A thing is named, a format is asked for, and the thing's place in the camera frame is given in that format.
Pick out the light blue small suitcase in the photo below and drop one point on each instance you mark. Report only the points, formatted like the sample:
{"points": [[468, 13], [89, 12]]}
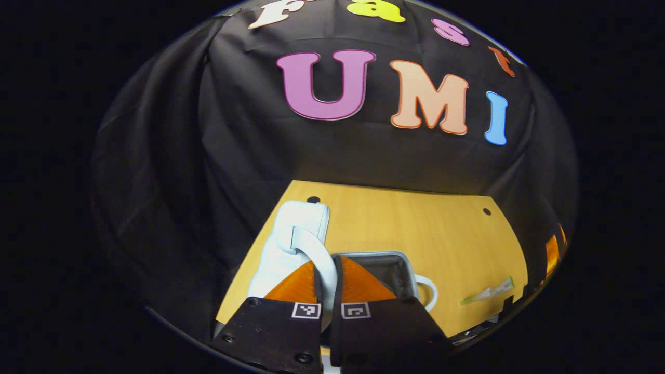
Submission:
{"points": [[301, 213]]}

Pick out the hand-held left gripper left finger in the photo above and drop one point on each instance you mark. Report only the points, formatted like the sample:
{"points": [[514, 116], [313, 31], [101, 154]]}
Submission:
{"points": [[270, 332]]}

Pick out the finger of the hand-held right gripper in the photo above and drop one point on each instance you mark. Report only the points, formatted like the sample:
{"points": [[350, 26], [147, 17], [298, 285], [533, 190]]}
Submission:
{"points": [[550, 254]]}

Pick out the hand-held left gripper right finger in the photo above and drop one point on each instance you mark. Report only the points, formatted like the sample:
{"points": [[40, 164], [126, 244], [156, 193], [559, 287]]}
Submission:
{"points": [[384, 332]]}

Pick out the white green cosmetic tube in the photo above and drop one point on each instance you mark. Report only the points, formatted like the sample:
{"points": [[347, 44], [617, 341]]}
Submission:
{"points": [[491, 293]]}

